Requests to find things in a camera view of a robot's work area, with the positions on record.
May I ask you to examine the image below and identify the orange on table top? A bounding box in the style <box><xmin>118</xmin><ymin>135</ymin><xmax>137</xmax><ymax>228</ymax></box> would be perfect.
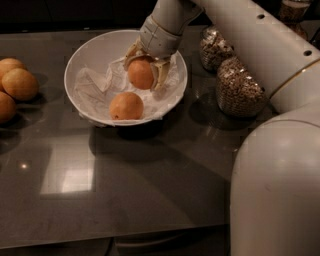
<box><xmin>0</xmin><ymin>58</ymin><xmax>27</xmax><ymax>91</ymax></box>

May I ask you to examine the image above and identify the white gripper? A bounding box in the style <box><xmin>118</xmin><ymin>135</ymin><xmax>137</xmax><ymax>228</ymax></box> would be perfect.
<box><xmin>123</xmin><ymin>15</ymin><xmax>181</xmax><ymax>91</ymax></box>

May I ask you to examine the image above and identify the white round bowl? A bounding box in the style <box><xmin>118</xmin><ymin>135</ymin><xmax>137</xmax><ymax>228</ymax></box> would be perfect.
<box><xmin>63</xmin><ymin>29</ymin><xmax>189</xmax><ymax>128</ymax></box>

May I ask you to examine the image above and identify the large front cereal jar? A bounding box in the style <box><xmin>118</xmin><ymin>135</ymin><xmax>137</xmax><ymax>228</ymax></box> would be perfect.
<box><xmin>216</xmin><ymin>56</ymin><xmax>268</xmax><ymax>118</ymax></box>

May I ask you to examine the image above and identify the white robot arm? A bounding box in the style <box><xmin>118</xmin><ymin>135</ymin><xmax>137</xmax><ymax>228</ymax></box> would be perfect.
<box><xmin>140</xmin><ymin>0</ymin><xmax>320</xmax><ymax>256</ymax></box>

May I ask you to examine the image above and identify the right rear cereal jar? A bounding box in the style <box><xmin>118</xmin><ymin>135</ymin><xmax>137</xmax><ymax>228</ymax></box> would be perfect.
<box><xmin>278</xmin><ymin>0</ymin><xmax>313</xmax><ymax>40</ymax></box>

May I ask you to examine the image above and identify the orange at bowl front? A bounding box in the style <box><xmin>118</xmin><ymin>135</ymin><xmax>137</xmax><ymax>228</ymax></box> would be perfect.
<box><xmin>109</xmin><ymin>92</ymin><xmax>144</xmax><ymax>120</ymax></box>

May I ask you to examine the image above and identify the orange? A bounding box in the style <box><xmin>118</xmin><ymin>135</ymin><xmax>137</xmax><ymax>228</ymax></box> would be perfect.
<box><xmin>109</xmin><ymin>92</ymin><xmax>144</xmax><ymax>120</ymax></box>
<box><xmin>0</xmin><ymin>92</ymin><xmax>16</xmax><ymax>123</ymax></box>
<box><xmin>128</xmin><ymin>57</ymin><xmax>154</xmax><ymax>90</ymax></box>
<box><xmin>2</xmin><ymin>68</ymin><xmax>39</xmax><ymax>101</ymax></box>
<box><xmin>0</xmin><ymin>58</ymin><xmax>27</xmax><ymax>91</ymax></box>

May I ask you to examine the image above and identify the left rear cereal jar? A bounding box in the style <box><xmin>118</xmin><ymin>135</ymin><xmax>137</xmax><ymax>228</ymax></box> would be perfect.
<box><xmin>199</xmin><ymin>25</ymin><xmax>234</xmax><ymax>72</ymax></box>

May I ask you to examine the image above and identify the orange on table bottom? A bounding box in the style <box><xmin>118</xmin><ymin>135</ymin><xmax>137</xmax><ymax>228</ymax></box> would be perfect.
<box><xmin>0</xmin><ymin>92</ymin><xmax>16</xmax><ymax>123</ymax></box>

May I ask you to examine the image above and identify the white paper liner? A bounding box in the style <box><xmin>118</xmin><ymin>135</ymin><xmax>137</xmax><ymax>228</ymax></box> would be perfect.
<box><xmin>71</xmin><ymin>54</ymin><xmax>187</xmax><ymax>126</ymax></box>

